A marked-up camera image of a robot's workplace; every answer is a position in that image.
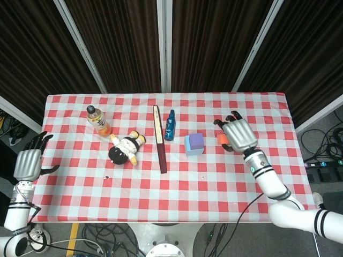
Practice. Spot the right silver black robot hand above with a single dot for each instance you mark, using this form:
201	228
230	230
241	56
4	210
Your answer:
239	135

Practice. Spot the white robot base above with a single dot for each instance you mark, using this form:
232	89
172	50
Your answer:
163	241

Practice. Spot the black white plush doll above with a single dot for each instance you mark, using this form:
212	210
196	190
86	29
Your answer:
124	150

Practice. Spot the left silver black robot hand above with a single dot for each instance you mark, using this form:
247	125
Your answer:
26	164

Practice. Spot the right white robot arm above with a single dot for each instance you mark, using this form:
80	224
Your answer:
270	182

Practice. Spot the small orange cube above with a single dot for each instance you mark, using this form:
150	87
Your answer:
222	139

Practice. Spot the purple cube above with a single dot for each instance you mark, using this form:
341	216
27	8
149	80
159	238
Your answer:
196	141

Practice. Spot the white sneaker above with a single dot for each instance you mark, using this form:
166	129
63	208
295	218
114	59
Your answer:
37	237

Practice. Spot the small blue bottle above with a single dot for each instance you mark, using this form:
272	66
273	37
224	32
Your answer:
169	129

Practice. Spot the large light blue cube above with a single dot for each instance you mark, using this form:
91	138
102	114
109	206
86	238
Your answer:
193	152

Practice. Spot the red white checkered tablecloth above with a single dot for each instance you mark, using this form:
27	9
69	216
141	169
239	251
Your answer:
171	192

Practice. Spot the white partition frame post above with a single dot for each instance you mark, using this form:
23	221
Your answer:
257	45
18	111
164	45
319	115
80	45

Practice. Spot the orange drink plastic bottle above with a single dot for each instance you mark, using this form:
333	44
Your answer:
100	124

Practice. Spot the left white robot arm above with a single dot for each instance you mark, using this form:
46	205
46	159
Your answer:
16	217

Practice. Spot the dark red book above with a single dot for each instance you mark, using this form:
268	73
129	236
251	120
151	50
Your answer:
162	155

